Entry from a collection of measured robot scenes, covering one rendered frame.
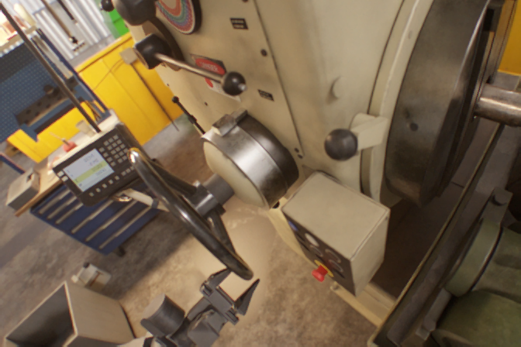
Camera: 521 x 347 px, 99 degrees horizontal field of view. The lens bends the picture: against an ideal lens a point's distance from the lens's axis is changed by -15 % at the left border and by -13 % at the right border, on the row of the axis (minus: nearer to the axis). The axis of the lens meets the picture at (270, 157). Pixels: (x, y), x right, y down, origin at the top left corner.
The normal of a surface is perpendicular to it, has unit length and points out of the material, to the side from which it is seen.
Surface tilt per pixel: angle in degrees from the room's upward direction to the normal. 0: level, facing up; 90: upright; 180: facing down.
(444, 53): 43
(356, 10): 90
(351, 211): 0
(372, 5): 90
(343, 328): 0
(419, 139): 73
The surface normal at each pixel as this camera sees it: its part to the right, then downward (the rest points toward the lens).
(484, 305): -0.65, -0.75
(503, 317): -0.54, -0.75
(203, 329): 0.20, -0.25
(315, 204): -0.29, -0.65
